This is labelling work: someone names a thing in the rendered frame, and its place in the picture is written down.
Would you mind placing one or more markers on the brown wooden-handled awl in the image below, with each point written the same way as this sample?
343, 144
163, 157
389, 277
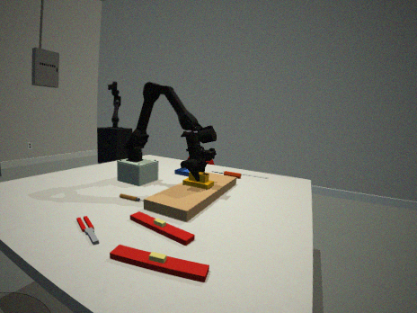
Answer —
130, 198

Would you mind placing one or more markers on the red spirit level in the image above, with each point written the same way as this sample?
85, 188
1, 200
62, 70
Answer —
160, 263
160, 226

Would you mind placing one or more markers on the blue shallow tray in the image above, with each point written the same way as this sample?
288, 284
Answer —
182, 171

